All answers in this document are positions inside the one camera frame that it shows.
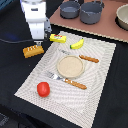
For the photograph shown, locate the right grey pot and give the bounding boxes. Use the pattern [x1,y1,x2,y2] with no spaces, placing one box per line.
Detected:
[80,0,104,24]

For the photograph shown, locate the knife with wooden handle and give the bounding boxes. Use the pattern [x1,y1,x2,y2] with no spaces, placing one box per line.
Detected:
[59,49,99,63]

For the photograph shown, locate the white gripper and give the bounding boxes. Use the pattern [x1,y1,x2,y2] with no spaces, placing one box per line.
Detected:
[21,2,52,46]

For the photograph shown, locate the pink mat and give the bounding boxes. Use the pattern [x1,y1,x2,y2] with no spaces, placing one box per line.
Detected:
[50,0,128,42]

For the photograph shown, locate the toy bread loaf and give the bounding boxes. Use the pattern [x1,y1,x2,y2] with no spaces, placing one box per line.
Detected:
[23,45,44,58]

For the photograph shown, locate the red toy tomato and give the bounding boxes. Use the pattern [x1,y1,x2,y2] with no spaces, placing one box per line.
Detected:
[37,82,50,97]

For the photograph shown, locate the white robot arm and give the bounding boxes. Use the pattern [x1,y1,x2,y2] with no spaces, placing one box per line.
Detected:
[20,0,52,46]

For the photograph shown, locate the yellow butter block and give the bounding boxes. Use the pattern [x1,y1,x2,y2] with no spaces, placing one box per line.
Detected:
[50,34,66,43]

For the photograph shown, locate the cream bowl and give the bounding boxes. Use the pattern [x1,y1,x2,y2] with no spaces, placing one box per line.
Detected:
[116,4,128,30]

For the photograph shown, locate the round wooden plate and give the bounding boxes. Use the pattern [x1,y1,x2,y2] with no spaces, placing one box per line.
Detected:
[57,55,85,78]

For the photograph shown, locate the left grey pot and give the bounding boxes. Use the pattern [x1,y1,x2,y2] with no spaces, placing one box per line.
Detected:
[60,1,80,19]

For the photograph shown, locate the woven beige placemat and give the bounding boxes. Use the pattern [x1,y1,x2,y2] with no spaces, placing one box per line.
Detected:
[15,31,116,128]

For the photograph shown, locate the grey pot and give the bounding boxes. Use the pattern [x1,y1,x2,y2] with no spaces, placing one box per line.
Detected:
[80,0,104,24]
[60,1,80,19]

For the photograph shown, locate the fork with wooden handle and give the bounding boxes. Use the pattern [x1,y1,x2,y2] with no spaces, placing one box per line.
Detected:
[45,71,87,90]

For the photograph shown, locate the yellow toy banana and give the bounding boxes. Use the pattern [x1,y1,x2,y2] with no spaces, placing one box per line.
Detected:
[70,38,84,49]

